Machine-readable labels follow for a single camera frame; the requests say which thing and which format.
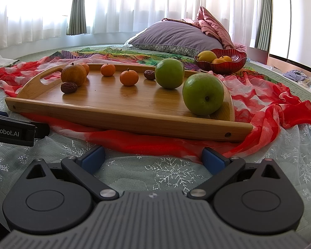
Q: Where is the red and white scarf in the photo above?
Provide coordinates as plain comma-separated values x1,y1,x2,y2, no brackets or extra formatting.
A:
0,54,311,163

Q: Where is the white sheer curtain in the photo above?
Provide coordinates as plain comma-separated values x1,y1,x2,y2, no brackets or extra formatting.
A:
0,0,272,51

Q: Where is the green curtain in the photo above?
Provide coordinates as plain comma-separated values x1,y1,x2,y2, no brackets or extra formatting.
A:
66,0,87,36
256,0,273,51

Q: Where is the green apple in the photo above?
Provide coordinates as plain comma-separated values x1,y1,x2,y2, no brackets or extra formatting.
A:
182,73,225,116
155,58,185,89

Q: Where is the lilac cloth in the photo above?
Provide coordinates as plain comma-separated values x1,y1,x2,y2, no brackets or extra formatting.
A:
283,70,308,82

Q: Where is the small mandarin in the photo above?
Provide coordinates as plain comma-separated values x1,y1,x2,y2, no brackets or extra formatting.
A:
101,63,116,77
119,68,139,86

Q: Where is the yellow mango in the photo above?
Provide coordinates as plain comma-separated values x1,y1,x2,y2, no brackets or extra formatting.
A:
197,51,217,63

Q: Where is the multicoloured printed scarf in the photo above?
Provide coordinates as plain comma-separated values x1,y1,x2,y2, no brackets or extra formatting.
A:
52,47,254,73

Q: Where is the dull brown orange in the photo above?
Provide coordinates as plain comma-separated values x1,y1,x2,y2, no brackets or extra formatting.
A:
61,63,87,87

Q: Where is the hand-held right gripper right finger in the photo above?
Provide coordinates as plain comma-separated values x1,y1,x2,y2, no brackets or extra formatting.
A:
187,147,284,198

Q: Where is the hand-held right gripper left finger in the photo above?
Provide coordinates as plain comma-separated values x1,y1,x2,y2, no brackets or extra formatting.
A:
26,145,120,202

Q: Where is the snowflake tulle cloth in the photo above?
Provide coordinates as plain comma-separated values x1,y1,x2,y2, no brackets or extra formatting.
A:
0,83,311,235

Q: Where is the white pillow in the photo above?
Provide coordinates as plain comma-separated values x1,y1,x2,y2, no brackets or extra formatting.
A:
124,30,148,48

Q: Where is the newspaper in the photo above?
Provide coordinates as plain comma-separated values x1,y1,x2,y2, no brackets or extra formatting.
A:
0,54,20,73

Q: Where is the pink quilt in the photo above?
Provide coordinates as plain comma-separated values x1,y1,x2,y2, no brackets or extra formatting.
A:
162,6,247,54

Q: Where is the wooden tray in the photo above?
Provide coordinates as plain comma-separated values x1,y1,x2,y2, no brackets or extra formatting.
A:
5,63,254,143

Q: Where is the dark brown headboard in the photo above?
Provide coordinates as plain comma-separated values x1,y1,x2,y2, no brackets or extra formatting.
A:
246,45,269,64

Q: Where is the white wardrobe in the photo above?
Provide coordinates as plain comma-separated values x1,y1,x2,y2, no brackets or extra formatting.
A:
270,0,311,63

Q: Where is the purple pillow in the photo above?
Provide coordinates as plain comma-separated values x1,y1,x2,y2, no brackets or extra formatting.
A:
128,21,225,57

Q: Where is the red ribbed bowl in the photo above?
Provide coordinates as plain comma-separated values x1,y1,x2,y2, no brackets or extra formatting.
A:
194,48,247,75

